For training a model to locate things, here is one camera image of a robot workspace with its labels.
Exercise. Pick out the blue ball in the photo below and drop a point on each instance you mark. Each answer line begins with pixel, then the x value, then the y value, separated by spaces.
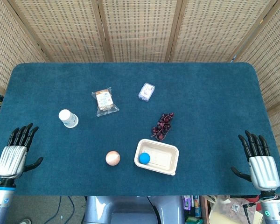
pixel 144 158

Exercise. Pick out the orange pink ball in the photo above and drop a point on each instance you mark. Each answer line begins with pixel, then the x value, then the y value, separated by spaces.
pixel 112 158

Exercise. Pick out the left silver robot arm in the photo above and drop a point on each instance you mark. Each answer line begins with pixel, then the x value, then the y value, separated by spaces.
pixel 0 203

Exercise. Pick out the shelf of assorted packaged products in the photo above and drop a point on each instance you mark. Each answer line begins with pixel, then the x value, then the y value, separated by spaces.
pixel 191 207

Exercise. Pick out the bread slices in clear bag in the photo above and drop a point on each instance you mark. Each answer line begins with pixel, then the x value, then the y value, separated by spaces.
pixel 104 100

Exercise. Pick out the woven bamboo screen panel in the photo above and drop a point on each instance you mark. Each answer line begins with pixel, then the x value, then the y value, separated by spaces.
pixel 270 58
pixel 65 30
pixel 212 30
pixel 140 30
pixel 7 46

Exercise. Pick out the grey shoe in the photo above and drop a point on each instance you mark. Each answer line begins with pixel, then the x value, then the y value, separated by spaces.
pixel 25 221

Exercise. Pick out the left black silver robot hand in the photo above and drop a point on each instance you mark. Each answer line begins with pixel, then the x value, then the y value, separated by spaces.
pixel 10 161

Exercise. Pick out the white cup green fern print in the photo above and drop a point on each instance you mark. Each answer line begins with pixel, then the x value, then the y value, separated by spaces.
pixel 73 126

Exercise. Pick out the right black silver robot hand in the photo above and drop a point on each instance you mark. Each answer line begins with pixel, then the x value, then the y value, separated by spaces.
pixel 263 171

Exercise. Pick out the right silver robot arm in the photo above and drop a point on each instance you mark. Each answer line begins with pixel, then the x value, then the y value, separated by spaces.
pixel 271 207

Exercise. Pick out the dark red grape bunch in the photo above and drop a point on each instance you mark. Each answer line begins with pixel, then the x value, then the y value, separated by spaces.
pixel 162 127

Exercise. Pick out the crumpled bag with QR label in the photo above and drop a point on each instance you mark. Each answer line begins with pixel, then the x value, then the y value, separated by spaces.
pixel 231 207

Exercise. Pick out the grey robot torso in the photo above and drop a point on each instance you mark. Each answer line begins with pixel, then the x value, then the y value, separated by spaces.
pixel 121 210

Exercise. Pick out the blue felt table mat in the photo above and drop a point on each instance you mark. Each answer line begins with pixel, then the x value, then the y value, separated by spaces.
pixel 200 105

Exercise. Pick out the clear box of purple pins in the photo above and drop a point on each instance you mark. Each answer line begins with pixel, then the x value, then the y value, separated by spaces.
pixel 146 92

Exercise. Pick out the beige plastic food container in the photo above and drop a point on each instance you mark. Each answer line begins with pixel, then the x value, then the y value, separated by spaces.
pixel 163 159

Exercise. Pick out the white cup blue flower print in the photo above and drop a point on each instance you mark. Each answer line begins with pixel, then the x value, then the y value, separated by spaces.
pixel 65 115

